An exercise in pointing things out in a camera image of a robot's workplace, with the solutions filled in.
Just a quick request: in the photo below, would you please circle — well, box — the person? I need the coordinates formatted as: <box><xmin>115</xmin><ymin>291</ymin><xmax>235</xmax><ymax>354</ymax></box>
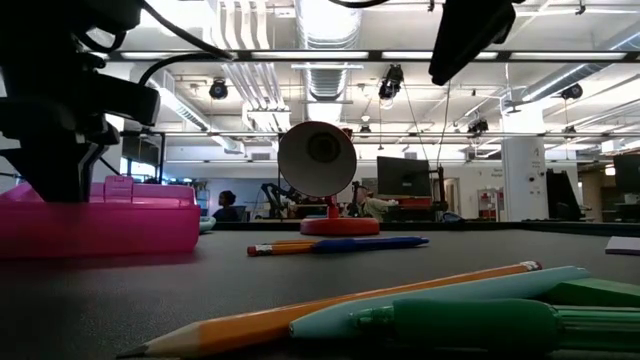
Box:
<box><xmin>212</xmin><ymin>189</ymin><xmax>244</xmax><ymax>223</ymax></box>
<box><xmin>353</xmin><ymin>184</ymin><xmax>401</xmax><ymax>223</ymax></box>

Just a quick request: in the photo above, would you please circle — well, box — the green pen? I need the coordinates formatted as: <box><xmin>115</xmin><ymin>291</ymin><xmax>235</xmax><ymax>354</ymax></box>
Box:
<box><xmin>349</xmin><ymin>297</ymin><xmax>640</xmax><ymax>354</ymax></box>

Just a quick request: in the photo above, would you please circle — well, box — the light teal pen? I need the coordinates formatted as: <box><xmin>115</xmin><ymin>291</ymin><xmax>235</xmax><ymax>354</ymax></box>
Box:
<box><xmin>288</xmin><ymin>265</ymin><xmax>592</xmax><ymax>341</ymax></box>

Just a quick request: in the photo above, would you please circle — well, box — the white notepad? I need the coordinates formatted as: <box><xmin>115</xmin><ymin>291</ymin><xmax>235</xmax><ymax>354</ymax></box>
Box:
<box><xmin>604</xmin><ymin>235</ymin><xmax>640</xmax><ymax>257</ymax></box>

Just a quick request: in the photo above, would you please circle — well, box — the blue pen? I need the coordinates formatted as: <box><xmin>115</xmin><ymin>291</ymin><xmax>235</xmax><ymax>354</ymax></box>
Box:
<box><xmin>312</xmin><ymin>235</ymin><xmax>431</xmax><ymax>255</ymax></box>

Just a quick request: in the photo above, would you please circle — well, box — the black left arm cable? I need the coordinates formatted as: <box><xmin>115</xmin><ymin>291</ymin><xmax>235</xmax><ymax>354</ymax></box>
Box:
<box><xmin>137</xmin><ymin>0</ymin><xmax>235</xmax><ymax>87</ymax></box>

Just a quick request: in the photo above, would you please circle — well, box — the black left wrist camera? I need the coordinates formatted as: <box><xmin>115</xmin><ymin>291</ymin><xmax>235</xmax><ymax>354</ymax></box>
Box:
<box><xmin>92</xmin><ymin>72</ymin><xmax>162</xmax><ymax>128</ymax></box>

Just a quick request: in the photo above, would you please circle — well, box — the white pillar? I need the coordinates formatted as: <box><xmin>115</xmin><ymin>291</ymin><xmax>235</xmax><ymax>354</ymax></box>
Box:
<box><xmin>500</xmin><ymin>107</ymin><xmax>550</xmax><ymax>222</ymax></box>

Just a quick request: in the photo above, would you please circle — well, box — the white rectangular air duct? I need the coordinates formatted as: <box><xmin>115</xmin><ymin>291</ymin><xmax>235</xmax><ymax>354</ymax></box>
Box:
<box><xmin>149</xmin><ymin>69</ymin><xmax>246</xmax><ymax>154</ymax></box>

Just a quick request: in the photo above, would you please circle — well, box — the red desk lamp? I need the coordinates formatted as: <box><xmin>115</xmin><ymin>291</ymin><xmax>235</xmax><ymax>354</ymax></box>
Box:
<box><xmin>276</xmin><ymin>120</ymin><xmax>381</xmax><ymax>237</ymax></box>

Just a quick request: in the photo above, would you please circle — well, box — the black overhead crossbar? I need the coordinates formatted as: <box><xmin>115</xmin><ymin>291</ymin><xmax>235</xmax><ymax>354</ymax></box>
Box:
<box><xmin>107</xmin><ymin>48</ymin><xmax>640</xmax><ymax>64</ymax></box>

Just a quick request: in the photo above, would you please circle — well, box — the black monitor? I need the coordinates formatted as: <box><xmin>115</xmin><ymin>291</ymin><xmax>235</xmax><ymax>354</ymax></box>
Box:
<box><xmin>612</xmin><ymin>152</ymin><xmax>640</xmax><ymax>195</ymax></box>
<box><xmin>375</xmin><ymin>155</ymin><xmax>433</xmax><ymax>198</ymax></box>

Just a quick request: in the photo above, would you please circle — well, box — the pink plastic pencil box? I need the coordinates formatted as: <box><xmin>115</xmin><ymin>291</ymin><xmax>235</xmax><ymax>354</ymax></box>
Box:
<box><xmin>0</xmin><ymin>174</ymin><xmax>202</xmax><ymax>260</ymax></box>

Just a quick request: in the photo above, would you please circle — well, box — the silver ceiling duct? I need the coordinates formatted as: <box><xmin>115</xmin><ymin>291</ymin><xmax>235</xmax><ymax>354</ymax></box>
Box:
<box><xmin>293</xmin><ymin>0</ymin><xmax>364</xmax><ymax>104</ymax></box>

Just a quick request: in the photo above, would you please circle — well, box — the yellow wooden pencil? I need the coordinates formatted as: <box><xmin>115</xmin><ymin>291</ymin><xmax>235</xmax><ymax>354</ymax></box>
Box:
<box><xmin>246</xmin><ymin>241</ymin><xmax>324</xmax><ymax>258</ymax></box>
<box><xmin>115</xmin><ymin>259</ymin><xmax>544</xmax><ymax>360</ymax></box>

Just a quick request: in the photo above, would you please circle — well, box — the green eraser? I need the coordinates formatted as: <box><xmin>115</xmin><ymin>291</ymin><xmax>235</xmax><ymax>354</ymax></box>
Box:
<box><xmin>539</xmin><ymin>277</ymin><xmax>640</xmax><ymax>309</ymax></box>

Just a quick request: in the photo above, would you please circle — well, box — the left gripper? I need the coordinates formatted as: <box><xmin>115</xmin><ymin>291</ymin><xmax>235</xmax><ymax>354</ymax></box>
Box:
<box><xmin>0</xmin><ymin>52</ymin><xmax>124</xmax><ymax>204</ymax></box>

